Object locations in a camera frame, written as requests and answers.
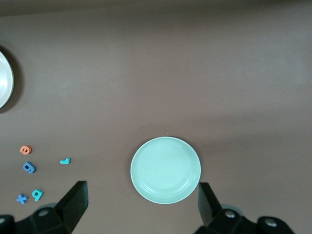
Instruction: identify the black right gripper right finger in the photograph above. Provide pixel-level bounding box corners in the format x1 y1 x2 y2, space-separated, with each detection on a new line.
194 182 296 234

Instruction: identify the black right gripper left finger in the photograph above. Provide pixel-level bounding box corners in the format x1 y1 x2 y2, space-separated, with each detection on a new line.
0 180 89 234

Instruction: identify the teal foam letter q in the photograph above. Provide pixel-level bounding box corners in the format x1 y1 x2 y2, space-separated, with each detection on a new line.
32 189 44 202

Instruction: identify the blue foam letter g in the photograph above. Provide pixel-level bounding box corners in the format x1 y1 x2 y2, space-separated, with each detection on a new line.
22 161 37 175

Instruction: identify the orange foam letter e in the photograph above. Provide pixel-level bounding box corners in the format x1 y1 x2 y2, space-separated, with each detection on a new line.
19 145 33 156

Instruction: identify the mint green plate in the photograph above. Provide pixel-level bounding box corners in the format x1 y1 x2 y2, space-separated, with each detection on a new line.
130 136 202 205

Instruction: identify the beige plate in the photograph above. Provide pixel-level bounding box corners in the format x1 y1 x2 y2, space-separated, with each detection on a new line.
0 46 15 110

